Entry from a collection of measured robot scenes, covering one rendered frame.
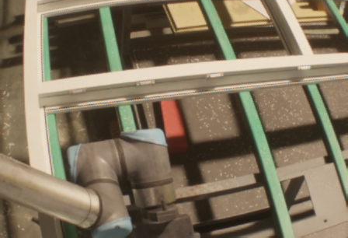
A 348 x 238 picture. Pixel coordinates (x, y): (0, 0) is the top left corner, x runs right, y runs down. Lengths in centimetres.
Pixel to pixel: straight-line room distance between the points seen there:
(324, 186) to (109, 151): 67
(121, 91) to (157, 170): 47
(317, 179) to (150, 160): 58
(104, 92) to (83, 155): 46
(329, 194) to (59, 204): 84
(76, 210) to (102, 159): 18
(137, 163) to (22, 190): 34
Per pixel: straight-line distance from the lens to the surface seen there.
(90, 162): 130
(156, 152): 132
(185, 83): 177
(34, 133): 163
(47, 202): 113
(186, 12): 237
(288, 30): 199
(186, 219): 137
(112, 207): 123
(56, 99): 174
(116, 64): 186
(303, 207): 200
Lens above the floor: 223
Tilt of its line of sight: 51 degrees down
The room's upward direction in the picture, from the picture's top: 5 degrees clockwise
